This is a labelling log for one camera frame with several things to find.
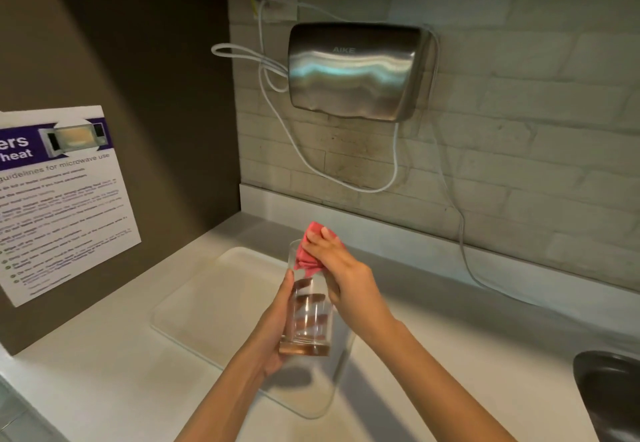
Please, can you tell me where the person's left hand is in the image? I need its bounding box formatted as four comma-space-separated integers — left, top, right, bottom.
243, 270, 313, 377

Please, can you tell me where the person's right hand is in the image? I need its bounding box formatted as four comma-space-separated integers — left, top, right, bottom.
302, 227, 401, 348

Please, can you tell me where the pink cleaning cloth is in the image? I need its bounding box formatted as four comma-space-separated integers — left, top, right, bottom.
294, 222, 335, 279

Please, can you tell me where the clear drinking glass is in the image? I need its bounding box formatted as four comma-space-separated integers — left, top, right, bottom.
278, 240, 335, 357

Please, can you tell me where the person's right forearm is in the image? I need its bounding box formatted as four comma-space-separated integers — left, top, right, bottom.
370, 319, 518, 442

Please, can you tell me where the person's left forearm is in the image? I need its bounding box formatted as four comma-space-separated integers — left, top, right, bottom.
175, 349, 276, 442

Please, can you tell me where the white plastic tray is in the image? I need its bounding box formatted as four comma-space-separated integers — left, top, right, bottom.
151, 247, 357, 420

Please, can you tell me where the stainless steel hand dryer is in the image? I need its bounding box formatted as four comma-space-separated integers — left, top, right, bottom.
287, 22, 432, 123

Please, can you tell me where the microwave guidelines poster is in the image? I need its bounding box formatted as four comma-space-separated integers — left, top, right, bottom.
0, 105, 142, 308

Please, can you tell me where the stainless steel sink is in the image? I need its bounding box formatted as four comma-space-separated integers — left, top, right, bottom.
573, 351, 640, 442

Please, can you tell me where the white power cable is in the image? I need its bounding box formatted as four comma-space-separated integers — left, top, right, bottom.
211, 0, 571, 307

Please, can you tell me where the white wall outlet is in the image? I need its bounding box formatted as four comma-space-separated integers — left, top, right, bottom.
251, 0, 300, 23

